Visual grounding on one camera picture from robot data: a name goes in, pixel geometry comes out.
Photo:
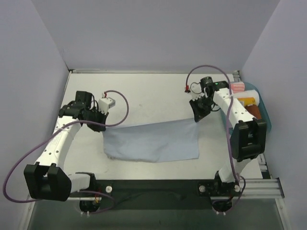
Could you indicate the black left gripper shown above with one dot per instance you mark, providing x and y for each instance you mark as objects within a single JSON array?
[{"x": 96, "y": 120}]

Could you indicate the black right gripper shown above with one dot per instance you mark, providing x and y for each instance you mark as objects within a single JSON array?
[{"x": 199, "y": 109}]

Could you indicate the brown towel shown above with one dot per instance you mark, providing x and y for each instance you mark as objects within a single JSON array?
[{"x": 254, "y": 110}]

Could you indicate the light blue towel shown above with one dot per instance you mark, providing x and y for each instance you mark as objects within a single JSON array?
[{"x": 157, "y": 142}]

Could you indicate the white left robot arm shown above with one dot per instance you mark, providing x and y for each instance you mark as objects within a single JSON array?
[{"x": 51, "y": 162}]

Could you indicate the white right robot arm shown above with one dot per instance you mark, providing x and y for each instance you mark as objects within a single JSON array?
[{"x": 247, "y": 139}]

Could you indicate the pink striped rolled towel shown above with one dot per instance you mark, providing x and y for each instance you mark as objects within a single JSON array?
[{"x": 237, "y": 87}]

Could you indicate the yellow rolled towel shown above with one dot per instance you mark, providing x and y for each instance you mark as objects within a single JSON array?
[{"x": 248, "y": 101}]

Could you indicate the blue plastic tray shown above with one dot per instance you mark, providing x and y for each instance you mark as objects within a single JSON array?
[{"x": 261, "y": 106}]

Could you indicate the white rolled towel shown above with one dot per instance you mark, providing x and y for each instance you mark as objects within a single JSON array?
[{"x": 249, "y": 94}]

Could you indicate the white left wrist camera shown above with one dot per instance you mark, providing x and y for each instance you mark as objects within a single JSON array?
[{"x": 105, "y": 104}]

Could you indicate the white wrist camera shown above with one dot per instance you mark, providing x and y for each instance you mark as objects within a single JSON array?
[
  {"x": 194, "y": 92},
  {"x": 105, "y": 104}
]

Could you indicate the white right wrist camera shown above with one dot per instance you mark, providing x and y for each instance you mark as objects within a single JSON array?
[{"x": 194, "y": 92}]

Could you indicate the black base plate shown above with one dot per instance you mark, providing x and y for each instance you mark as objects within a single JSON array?
[{"x": 158, "y": 195}]

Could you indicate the aluminium frame rail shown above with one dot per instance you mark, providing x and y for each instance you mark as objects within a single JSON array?
[{"x": 259, "y": 189}]

